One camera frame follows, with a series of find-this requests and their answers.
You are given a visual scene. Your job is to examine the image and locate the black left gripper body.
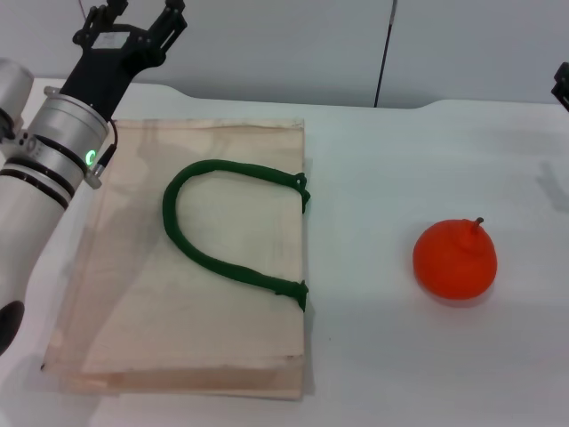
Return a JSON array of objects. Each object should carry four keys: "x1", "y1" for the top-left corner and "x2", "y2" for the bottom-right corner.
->
[{"x1": 59, "y1": 25, "x2": 166, "y2": 122}]

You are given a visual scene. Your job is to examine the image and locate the orange fruit with stem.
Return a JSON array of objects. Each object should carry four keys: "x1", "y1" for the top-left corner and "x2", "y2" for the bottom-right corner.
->
[{"x1": 412, "y1": 216, "x2": 498, "y2": 303}]

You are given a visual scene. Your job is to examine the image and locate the cream handbag with green handles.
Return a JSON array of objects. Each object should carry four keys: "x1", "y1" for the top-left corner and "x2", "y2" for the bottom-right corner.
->
[{"x1": 40, "y1": 117, "x2": 311, "y2": 399}]

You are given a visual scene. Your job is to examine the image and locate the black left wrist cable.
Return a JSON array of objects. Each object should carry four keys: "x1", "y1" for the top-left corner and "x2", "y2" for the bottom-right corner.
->
[{"x1": 91, "y1": 118, "x2": 119, "y2": 175}]

